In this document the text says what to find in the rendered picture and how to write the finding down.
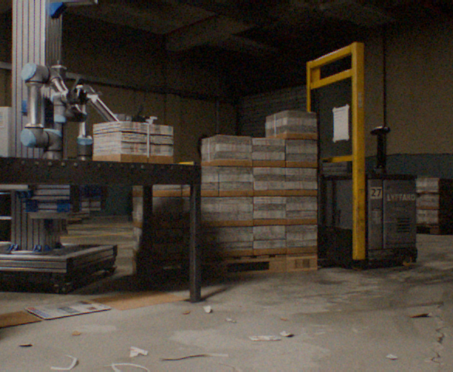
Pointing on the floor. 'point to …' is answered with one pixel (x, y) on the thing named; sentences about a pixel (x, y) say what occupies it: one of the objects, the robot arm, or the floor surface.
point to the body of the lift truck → (379, 214)
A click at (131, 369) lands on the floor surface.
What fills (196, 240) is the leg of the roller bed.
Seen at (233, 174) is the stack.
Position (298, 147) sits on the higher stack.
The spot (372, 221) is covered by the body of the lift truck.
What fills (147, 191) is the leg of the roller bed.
